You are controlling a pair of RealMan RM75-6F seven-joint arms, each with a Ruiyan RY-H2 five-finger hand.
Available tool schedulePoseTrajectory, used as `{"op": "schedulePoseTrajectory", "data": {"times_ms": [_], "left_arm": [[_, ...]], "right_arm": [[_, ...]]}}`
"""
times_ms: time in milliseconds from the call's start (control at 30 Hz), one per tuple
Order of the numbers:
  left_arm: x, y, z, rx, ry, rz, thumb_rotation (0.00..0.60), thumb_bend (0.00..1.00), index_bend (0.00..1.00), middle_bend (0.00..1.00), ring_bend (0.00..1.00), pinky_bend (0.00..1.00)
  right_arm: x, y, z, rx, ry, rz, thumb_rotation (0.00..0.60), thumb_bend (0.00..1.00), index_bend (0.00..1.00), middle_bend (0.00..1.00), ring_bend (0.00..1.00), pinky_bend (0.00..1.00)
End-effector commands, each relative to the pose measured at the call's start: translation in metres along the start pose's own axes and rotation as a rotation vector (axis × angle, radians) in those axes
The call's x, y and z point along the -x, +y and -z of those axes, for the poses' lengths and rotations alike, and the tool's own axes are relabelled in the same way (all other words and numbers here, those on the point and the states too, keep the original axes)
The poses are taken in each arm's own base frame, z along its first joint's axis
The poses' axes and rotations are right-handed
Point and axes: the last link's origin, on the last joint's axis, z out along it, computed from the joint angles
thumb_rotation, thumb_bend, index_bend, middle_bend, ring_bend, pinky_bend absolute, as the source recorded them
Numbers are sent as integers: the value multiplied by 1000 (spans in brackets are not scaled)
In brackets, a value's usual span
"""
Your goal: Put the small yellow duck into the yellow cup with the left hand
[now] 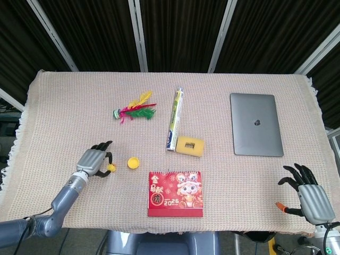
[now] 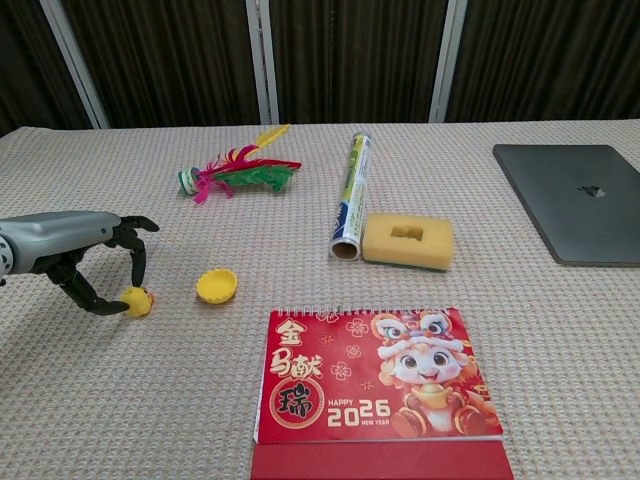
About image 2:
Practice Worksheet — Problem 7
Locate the yellow sponge with hole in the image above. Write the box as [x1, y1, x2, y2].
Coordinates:
[361, 211, 455, 272]

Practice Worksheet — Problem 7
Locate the cling film roll tube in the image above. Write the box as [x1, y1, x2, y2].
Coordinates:
[328, 131, 372, 262]

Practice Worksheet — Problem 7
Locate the white metal frame post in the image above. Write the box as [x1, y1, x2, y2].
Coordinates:
[244, 0, 280, 126]
[428, 0, 469, 124]
[39, 0, 111, 130]

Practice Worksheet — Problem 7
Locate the dark brown pleated curtain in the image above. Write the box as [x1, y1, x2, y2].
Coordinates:
[0, 0, 640, 136]

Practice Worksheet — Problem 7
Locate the yellow egg tart toy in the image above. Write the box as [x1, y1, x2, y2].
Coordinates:
[195, 268, 239, 305]

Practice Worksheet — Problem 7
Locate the colourful feather shuttlecock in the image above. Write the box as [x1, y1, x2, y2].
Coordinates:
[177, 123, 303, 205]

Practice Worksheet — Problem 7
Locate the grey closed laptop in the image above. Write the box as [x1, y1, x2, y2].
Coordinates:
[492, 143, 640, 268]

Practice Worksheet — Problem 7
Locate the red 2026 desk calendar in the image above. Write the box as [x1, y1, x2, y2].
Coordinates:
[250, 305, 515, 480]

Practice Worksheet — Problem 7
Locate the beige woven tablecloth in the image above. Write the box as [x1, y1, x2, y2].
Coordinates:
[0, 118, 640, 480]

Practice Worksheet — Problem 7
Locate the yellow rubber duck toy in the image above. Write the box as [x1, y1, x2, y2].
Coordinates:
[119, 285, 157, 318]

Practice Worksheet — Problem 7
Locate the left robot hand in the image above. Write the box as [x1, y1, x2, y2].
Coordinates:
[0, 209, 161, 317]

